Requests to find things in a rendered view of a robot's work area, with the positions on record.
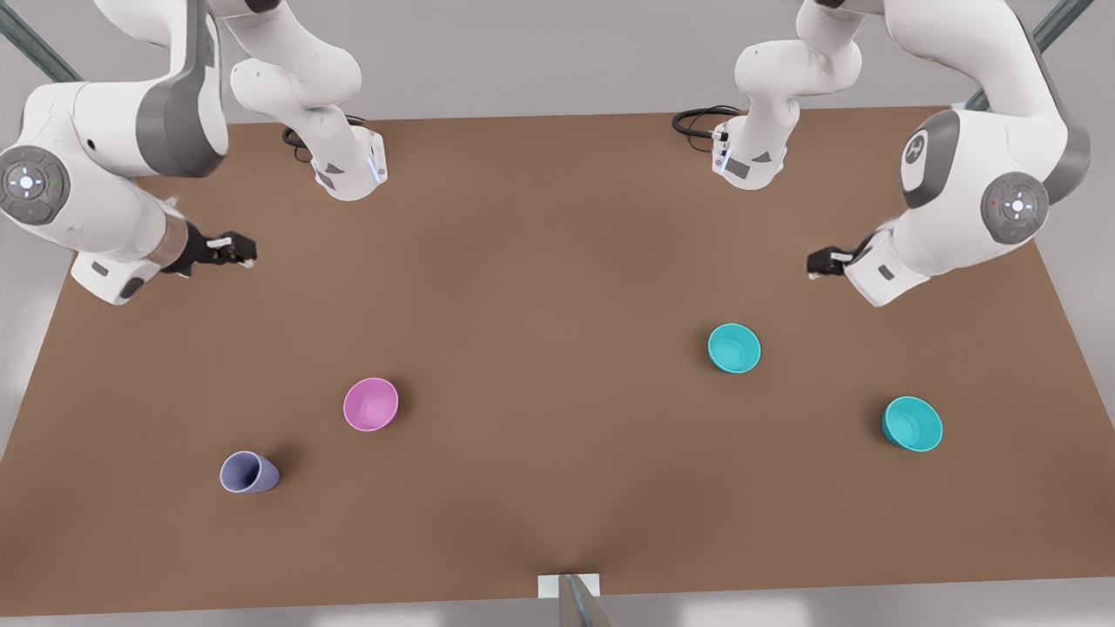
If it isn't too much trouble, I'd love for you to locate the teal blue bowl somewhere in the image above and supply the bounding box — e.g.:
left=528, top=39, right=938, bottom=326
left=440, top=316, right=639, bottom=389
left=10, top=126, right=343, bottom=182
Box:
left=707, top=323, right=763, bottom=376
left=881, top=396, right=945, bottom=454

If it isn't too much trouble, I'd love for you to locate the pink bowl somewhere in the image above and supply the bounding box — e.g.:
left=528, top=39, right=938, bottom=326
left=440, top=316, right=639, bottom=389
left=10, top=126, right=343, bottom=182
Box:
left=343, top=377, right=401, bottom=433

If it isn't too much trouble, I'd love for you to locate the lavender cup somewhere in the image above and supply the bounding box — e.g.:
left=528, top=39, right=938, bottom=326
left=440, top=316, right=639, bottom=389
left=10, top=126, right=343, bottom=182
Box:
left=220, top=450, right=282, bottom=496

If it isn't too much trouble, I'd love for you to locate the black cable loop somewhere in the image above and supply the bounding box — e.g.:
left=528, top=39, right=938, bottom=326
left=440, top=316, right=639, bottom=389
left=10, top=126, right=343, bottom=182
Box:
left=280, top=114, right=368, bottom=164
left=672, top=105, right=744, bottom=155

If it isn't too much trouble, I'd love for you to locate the silver frame post with foot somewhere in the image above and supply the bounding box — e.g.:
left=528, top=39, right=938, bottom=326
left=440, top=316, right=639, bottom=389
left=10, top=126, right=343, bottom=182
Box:
left=537, top=572, right=612, bottom=627

